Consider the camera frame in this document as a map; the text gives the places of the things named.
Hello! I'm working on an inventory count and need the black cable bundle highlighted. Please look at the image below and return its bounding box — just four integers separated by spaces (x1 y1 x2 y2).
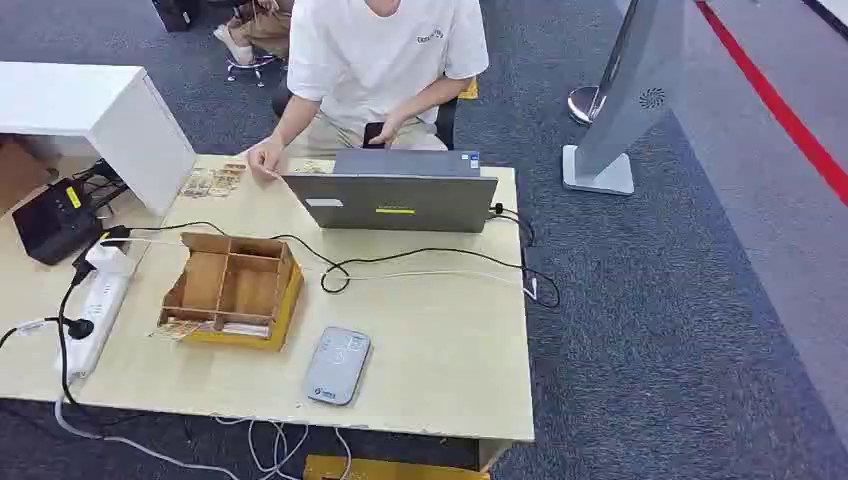
71 158 131 213

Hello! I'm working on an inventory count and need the red floor tape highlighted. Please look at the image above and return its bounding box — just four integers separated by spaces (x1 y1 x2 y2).
694 0 848 208

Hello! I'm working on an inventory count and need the person's right hand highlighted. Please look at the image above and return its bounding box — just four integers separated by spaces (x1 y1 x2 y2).
246 135 288 181

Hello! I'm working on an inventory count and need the black bag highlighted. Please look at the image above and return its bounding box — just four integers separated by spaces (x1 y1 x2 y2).
150 0 203 33

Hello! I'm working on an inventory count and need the black plug with cable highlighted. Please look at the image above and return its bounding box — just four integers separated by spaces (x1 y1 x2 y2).
0 316 96 351

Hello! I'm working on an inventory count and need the black power strip cable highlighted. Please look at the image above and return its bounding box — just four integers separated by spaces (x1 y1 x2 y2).
55 261 91 425

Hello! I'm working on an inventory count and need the wooden card box yellow base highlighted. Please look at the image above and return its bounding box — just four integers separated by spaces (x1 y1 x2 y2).
157 231 305 353

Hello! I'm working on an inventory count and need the seated person in background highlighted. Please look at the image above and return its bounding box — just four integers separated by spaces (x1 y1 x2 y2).
211 0 296 68

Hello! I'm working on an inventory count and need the flat grey card reader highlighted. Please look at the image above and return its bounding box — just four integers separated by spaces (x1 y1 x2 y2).
303 326 374 408

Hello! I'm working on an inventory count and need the chrome stool base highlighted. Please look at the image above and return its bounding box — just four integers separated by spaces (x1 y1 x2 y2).
225 51 286 89

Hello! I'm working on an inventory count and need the grey kiosk stand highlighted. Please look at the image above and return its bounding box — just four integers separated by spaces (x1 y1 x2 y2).
561 0 688 197

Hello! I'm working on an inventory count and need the person in white shirt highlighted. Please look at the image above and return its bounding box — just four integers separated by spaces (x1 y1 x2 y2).
246 0 490 181

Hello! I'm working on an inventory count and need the brown cardboard box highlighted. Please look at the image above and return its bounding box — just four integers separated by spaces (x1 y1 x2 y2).
0 135 64 215

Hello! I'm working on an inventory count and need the white charger adapter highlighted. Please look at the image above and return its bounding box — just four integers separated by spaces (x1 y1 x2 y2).
84 241 136 277

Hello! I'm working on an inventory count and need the yellow floor tape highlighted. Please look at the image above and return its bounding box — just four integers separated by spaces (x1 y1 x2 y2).
303 454 492 480

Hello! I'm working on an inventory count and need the grey hose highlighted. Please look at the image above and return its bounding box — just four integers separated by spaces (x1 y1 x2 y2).
52 397 243 480

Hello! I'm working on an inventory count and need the chrome stanchion base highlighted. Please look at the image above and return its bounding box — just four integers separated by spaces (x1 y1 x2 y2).
566 86 605 127

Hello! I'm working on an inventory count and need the person's left hand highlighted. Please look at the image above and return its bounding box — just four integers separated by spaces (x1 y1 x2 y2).
367 112 407 147

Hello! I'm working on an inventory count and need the white power strip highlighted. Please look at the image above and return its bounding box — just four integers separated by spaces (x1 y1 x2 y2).
55 245 138 383

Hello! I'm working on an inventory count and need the grey laptop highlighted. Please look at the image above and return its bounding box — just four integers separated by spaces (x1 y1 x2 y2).
281 148 500 235

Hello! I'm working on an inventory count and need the white hanging cable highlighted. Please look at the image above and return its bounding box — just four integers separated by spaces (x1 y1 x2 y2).
211 417 311 480
333 427 354 480

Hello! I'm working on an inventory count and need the white side desk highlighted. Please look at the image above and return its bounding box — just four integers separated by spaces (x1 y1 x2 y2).
0 61 197 217

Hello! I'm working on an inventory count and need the stack of printed cards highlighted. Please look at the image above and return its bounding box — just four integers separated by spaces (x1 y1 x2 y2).
148 319 272 341

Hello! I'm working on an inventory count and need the black device with yellow label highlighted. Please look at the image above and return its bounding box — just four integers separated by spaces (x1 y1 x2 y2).
11 177 105 267

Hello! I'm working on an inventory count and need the long black laptop cable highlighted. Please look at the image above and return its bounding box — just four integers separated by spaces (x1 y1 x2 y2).
99 203 562 311

